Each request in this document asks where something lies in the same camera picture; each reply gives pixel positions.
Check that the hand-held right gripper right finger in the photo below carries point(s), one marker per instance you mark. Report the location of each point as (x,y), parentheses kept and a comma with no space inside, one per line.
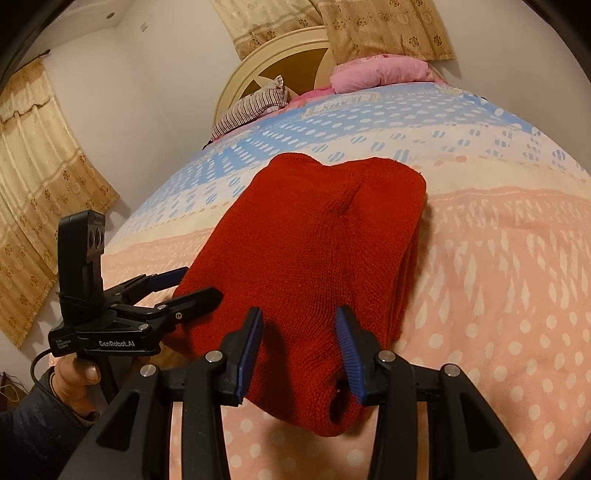
(348,355)

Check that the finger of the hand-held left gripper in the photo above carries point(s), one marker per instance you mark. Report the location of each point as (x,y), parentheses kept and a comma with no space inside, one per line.
(171,277)
(194,302)

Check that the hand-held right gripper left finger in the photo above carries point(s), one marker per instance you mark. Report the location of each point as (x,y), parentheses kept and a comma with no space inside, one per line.
(249,355)

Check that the red knit sweater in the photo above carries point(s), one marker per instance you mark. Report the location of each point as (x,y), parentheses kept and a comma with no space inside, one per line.
(314,240)

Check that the person's left forearm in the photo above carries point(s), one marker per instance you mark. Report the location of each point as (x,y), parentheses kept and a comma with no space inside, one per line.
(32,438)

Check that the person's left hand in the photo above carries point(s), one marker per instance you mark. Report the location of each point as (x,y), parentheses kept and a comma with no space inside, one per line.
(69,378)

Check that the beige floral curtain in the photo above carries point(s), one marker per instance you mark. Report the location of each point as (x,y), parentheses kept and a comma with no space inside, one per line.
(369,27)
(37,184)

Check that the striped pillow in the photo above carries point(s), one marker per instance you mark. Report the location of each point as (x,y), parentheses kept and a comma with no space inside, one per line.
(244,110)

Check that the polka dot bed cover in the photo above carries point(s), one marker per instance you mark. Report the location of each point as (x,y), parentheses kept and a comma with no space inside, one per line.
(485,230)

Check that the pink floral sheet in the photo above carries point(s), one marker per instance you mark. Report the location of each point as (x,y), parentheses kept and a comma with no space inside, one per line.
(309,94)

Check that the cream wooden headboard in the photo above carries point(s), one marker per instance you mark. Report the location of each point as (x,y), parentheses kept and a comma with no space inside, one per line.
(295,60)

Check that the pink pillow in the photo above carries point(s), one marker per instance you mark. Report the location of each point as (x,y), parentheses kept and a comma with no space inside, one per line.
(378,71)

